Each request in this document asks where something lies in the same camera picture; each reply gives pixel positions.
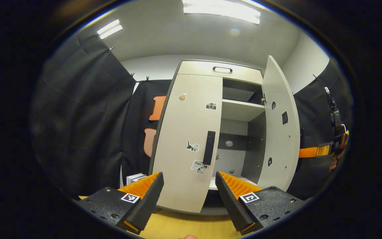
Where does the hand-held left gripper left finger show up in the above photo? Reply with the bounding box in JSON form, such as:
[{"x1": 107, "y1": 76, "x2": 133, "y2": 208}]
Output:
[{"x1": 75, "y1": 171, "x2": 165, "y2": 235}]

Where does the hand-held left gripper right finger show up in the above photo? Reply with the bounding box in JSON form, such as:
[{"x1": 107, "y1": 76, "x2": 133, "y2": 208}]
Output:
[{"x1": 215, "y1": 171, "x2": 312, "y2": 236}]

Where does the white cabinet door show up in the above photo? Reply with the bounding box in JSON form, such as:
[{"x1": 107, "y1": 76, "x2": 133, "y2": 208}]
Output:
[
  {"x1": 152, "y1": 74, "x2": 223, "y2": 213},
  {"x1": 257, "y1": 55, "x2": 301, "y2": 192}
]

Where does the white double-door shoe cabinet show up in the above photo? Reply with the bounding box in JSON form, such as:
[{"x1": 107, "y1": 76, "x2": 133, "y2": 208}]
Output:
[{"x1": 149, "y1": 60, "x2": 268, "y2": 215}]

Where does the white box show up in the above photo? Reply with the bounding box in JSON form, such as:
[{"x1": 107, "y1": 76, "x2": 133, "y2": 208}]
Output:
[{"x1": 126, "y1": 173, "x2": 147, "y2": 185}]

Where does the long ceiling light panel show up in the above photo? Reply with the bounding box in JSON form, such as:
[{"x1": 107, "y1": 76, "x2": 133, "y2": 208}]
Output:
[{"x1": 182, "y1": 0, "x2": 261, "y2": 25}]

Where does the small ceiling light panel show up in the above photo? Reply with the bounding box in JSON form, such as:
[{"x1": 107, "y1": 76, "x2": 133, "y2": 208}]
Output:
[{"x1": 97, "y1": 19, "x2": 123, "y2": 40}]

